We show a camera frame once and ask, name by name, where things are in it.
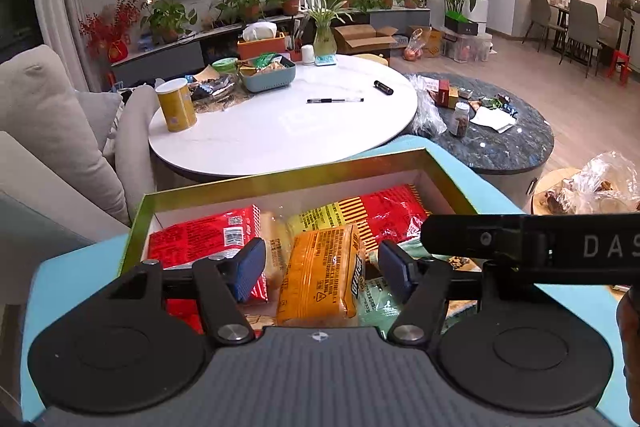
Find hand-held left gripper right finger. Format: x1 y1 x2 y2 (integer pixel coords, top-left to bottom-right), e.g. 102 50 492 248
377 239 540 346

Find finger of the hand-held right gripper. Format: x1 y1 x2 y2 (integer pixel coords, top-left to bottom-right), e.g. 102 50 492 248
421 213 499 261

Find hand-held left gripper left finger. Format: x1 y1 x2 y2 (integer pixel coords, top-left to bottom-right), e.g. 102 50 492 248
105 237 268 346

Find green snack bag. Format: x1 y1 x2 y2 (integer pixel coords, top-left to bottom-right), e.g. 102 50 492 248
357 237 432 339

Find yellow red snack bag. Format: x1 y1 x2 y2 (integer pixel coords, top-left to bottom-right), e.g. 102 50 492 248
287 186 431 264

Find red biscuit bag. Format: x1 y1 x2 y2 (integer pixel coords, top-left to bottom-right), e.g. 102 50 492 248
147 205 292 334

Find orange snack packet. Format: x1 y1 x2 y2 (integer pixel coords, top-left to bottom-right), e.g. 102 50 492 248
276 224 366 328

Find green gift box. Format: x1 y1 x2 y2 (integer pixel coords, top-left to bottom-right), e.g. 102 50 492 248
120 148 483 339

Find person's right hand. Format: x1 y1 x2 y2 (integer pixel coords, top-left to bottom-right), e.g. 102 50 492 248
616 284 640 425

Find crumpled clear plastic bag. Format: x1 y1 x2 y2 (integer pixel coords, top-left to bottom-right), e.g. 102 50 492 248
542 151 640 214

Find round wooden stool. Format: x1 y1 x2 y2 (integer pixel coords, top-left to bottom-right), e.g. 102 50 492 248
531 167 640 215

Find dark marble round table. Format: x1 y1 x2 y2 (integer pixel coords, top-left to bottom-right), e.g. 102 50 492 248
400 73 556 208

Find jar with white lid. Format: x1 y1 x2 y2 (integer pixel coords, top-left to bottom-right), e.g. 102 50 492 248
449 102 472 138

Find white paper sheet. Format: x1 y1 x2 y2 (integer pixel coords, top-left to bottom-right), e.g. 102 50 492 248
469 106 517 134

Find clear bag on table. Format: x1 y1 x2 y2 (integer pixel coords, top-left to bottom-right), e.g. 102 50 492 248
406 74 448 138

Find small colourful packets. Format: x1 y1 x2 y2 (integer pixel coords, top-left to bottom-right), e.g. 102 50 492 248
480 94 521 115

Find red box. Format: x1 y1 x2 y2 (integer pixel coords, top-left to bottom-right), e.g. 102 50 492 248
431 79 460 109

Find white round table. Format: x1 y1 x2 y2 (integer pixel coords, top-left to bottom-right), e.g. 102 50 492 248
148 54 419 182

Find yellow canister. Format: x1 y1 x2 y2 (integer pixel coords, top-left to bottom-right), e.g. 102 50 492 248
155 78 198 132

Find dark snack wrappers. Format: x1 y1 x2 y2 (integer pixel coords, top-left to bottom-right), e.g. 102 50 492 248
190 72 246 112

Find red stool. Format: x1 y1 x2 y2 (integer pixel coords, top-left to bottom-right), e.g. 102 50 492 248
607 50 632 86

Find clear storage boxes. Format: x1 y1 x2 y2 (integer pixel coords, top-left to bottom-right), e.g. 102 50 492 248
442 32 493 62

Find grey-blue tray basket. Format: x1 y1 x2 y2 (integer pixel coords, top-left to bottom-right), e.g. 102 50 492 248
239 55 297 94

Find plastic bag of fruit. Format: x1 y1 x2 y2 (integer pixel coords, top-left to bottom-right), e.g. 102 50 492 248
404 28 432 62

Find yellow carton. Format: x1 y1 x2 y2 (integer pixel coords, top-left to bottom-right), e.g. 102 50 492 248
407 26 446 58

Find black green box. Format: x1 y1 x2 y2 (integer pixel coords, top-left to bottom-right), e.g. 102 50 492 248
444 11 479 36

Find open cardboard box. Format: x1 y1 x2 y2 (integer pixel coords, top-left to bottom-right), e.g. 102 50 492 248
333 24 399 56

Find grey dining chair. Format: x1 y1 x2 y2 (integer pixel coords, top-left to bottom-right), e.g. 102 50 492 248
559 0 603 78
522 0 558 52

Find dining table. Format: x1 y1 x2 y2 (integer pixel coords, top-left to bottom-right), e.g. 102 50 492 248
547 0 626 52

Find white appliance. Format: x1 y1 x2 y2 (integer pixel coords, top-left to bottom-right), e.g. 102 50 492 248
462 0 489 35

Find orange tissue box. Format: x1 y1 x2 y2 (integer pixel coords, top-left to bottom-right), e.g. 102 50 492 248
236 22 287 60

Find grey television cabinet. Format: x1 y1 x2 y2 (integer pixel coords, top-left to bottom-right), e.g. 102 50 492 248
110 7 432 88

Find glass vase with plant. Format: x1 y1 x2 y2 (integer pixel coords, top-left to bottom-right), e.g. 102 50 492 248
300 0 353 58

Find beige sofa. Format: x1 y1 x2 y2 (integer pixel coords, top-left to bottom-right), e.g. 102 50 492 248
0 44 161 308

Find red flower arrangement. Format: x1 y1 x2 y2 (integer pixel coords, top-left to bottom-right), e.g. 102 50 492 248
79 0 146 62

